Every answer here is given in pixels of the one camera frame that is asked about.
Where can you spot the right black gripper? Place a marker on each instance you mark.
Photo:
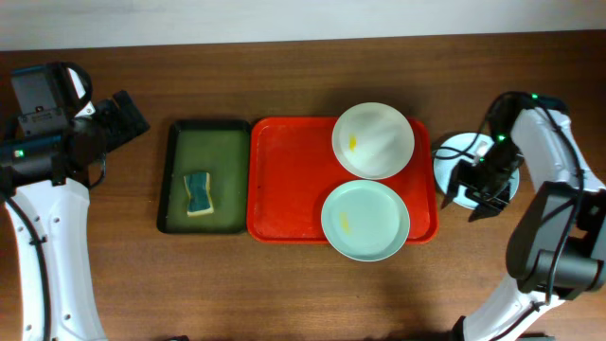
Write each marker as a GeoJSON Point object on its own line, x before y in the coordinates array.
{"type": "Point", "coordinates": [493, 195]}

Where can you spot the light blue plate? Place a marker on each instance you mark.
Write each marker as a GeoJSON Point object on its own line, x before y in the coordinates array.
{"type": "Point", "coordinates": [452, 146]}

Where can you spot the mint green plate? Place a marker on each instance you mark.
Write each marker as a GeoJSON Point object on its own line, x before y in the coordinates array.
{"type": "Point", "coordinates": [365, 220]}

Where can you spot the yellow green sponge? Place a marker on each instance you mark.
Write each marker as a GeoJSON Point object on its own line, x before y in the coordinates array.
{"type": "Point", "coordinates": [197, 186]}

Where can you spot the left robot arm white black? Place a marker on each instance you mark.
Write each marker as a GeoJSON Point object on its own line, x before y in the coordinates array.
{"type": "Point", "coordinates": [46, 191]}

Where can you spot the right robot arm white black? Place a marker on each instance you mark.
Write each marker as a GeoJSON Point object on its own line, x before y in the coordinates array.
{"type": "Point", "coordinates": [557, 250]}

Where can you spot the red plastic tray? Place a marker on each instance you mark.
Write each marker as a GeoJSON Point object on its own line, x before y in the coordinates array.
{"type": "Point", "coordinates": [293, 170]}

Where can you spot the dark green tray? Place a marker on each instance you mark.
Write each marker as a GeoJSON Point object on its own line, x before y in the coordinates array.
{"type": "Point", "coordinates": [220, 148]}

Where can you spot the white plate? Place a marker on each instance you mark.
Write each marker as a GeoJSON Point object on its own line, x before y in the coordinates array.
{"type": "Point", "coordinates": [373, 141]}

